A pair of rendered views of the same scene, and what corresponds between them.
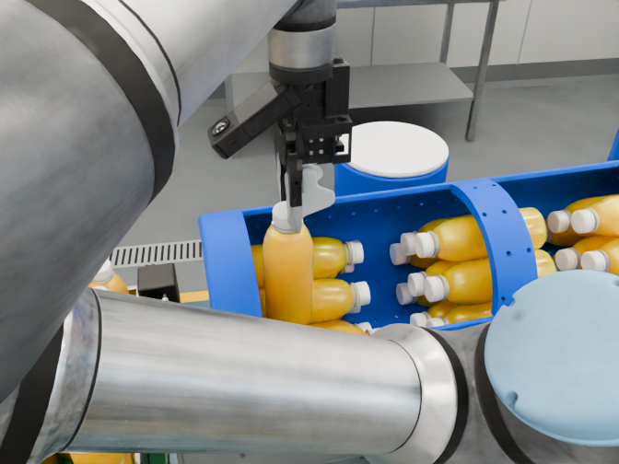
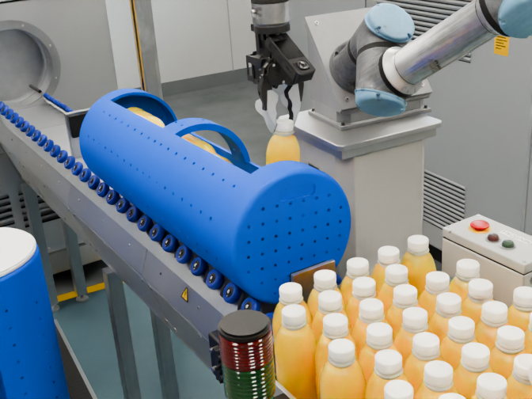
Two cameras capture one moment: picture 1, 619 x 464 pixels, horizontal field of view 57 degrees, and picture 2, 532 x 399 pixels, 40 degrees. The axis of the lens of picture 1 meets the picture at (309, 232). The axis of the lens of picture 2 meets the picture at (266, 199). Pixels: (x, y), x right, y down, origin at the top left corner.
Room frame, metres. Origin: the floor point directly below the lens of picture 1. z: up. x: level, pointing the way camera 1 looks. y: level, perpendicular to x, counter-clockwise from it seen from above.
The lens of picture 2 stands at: (1.08, 1.39, 1.73)
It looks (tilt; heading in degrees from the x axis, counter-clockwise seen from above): 23 degrees down; 253
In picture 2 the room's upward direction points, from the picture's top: 4 degrees counter-clockwise
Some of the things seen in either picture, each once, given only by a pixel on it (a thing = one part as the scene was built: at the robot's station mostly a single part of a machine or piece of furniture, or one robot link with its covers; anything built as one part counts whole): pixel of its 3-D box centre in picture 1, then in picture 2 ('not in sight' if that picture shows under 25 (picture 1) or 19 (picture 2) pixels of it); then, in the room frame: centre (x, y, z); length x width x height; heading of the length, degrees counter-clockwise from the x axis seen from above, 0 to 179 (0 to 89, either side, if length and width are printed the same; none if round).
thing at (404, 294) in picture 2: not in sight; (404, 294); (0.56, 0.44, 1.09); 0.04 x 0.04 x 0.02
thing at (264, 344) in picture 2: not in sight; (245, 343); (0.89, 0.66, 1.23); 0.06 x 0.06 x 0.04
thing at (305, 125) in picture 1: (308, 111); (271, 54); (0.62, 0.00, 1.43); 0.09 x 0.08 x 0.12; 103
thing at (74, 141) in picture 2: not in sight; (83, 133); (0.94, -1.10, 1.00); 0.10 x 0.04 x 0.15; 13
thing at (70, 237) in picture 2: not in sight; (71, 240); (1.03, -1.79, 0.31); 0.06 x 0.06 x 0.63; 13
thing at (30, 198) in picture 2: not in sight; (40, 248); (1.17, -1.76, 0.31); 0.06 x 0.06 x 0.63; 13
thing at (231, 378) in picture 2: not in sight; (248, 374); (0.89, 0.66, 1.18); 0.06 x 0.06 x 0.05
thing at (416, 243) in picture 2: not in sight; (418, 244); (0.44, 0.28, 1.09); 0.04 x 0.04 x 0.02
